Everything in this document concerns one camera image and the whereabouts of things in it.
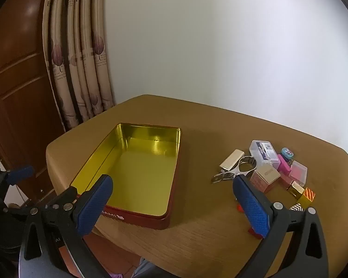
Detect clear case pink insert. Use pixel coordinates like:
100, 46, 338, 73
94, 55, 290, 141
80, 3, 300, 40
288, 161, 308, 184

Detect brown wooden door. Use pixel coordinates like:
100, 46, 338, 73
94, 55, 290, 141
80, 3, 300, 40
0, 0, 67, 206

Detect clear labelled plastic box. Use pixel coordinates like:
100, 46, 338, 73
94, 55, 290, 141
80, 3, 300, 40
248, 140, 280, 168

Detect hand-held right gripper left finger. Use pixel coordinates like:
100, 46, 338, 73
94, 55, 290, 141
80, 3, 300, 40
19, 174, 114, 278

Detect red tin box gold interior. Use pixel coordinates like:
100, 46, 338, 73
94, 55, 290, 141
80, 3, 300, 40
70, 123, 182, 231

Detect yellow box orange stripes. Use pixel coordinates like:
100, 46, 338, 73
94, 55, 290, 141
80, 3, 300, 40
297, 188, 316, 210

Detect person's grey trousers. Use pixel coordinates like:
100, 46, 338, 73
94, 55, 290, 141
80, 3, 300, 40
132, 256, 169, 278

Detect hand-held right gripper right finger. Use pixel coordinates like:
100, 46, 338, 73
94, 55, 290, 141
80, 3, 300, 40
232, 174, 329, 278

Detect gold ribbed box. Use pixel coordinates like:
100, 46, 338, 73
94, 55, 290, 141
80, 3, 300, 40
219, 149, 245, 174

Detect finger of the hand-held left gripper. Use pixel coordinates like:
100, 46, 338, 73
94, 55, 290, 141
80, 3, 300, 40
0, 166, 35, 202

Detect cream and red cube box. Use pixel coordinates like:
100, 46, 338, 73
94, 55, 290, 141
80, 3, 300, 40
249, 164, 280, 193

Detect silver metal tongs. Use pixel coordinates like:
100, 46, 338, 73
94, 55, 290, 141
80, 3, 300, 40
211, 156, 258, 184

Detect magenta rectangular box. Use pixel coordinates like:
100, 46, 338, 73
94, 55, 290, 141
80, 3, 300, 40
277, 154, 293, 177

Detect beige tree-print curtain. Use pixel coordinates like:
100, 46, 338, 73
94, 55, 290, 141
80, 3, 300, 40
42, 0, 116, 131

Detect gold cap lipstick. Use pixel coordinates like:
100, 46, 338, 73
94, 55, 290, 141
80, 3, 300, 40
287, 181, 305, 199

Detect small red plastic piece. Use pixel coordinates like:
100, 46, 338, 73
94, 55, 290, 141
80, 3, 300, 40
236, 204, 263, 239

